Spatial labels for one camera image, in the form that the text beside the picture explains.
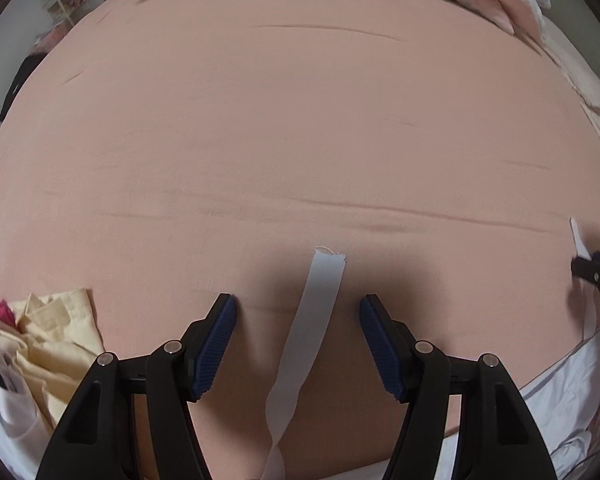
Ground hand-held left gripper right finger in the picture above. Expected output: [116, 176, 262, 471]
[359, 295, 562, 480]

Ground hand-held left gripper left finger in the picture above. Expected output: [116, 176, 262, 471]
[34, 294, 238, 480]

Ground white garment with ties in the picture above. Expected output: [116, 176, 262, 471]
[260, 217, 600, 480]

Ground cream shirt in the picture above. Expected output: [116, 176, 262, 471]
[10, 287, 106, 431]

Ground checked white pillow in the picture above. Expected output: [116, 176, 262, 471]
[522, 20, 600, 171]

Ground white cloth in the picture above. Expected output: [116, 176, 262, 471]
[0, 350, 56, 480]

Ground pink bed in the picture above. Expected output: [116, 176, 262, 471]
[0, 0, 600, 480]

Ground black bag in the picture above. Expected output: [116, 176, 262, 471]
[0, 55, 46, 124]

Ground pink bundle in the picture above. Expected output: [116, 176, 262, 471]
[32, 25, 71, 56]

